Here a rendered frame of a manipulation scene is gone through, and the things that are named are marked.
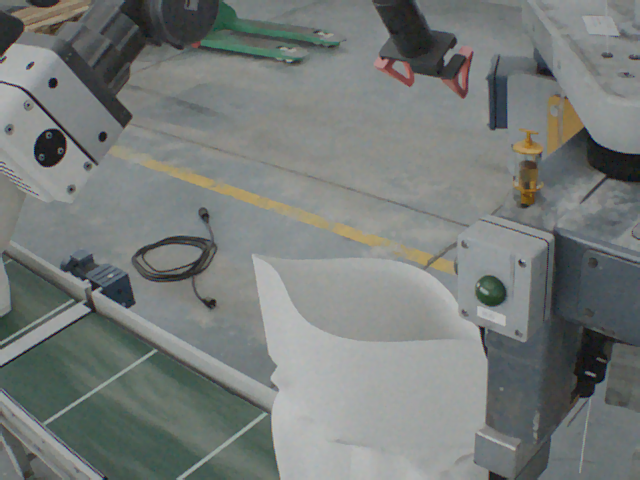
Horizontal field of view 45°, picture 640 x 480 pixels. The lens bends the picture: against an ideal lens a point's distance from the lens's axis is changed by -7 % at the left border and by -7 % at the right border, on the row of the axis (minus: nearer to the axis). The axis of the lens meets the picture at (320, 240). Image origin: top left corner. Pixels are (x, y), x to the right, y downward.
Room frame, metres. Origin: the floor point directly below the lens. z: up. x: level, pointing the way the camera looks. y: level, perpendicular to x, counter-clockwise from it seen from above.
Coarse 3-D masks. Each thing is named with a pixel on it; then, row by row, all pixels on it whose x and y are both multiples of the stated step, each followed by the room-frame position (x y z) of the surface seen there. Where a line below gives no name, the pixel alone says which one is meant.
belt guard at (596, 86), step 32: (544, 0) 1.05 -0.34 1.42; (576, 0) 1.05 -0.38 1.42; (608, 0) 1.04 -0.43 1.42; (544, 32) 0.94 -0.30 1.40; (576, 32) 0.90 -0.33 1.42; (576, 64) 0.79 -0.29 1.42; (608, 64) 0.78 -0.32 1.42; (576, 96) 0.78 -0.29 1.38; (608, 96) 0.69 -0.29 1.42; (608, 128) 0.68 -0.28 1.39
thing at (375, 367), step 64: (256, 256) 1.11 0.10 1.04; (320, 320) 1.08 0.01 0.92; (384, 320) 1.06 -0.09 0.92; (448, 320) 0.95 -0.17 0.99; (320, 384) 0.91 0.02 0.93; (384, 384) 0.85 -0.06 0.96; (448, 384) 0.84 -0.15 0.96; (320, 448) 0.94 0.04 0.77; (384, 448) 0.86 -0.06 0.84; (448, 448) 0.84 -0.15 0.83
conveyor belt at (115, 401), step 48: (96, 336) 1.86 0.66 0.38; (0, 384) 1.67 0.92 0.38; (48, 384) 1.66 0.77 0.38; (96, 384) 1.64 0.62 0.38; (144, 384) 1.63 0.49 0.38; (192, 384) 1.61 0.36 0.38; (96, 432) 1.45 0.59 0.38; (144, 432) 1.44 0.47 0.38; (192, 432) 1.43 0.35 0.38; (240, 432) 1.42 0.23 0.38
